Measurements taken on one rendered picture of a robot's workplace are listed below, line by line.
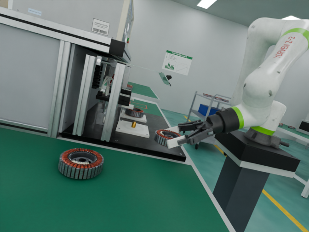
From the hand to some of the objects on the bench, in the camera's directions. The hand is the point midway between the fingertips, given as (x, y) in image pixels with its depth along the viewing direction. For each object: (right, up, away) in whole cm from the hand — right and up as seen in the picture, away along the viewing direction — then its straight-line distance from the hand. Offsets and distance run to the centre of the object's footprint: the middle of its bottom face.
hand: (169, 137), depth 71 cm
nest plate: (-19, +8, +40) cm, 44 cm away
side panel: (-53, +4, -9) cm, 54 cm away
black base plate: (-20, +3, +28) cm, 34 cm away
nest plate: (-16, +2, +16) cm, 23 cm away
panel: (-42, +11, +24) cm, 50 cm away
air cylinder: (-30, +5, +14) cm, 34 cm away
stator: (-18, +9, +39) cm, 44 cm away
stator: (-26, -6, -21) cm, 34 cm away
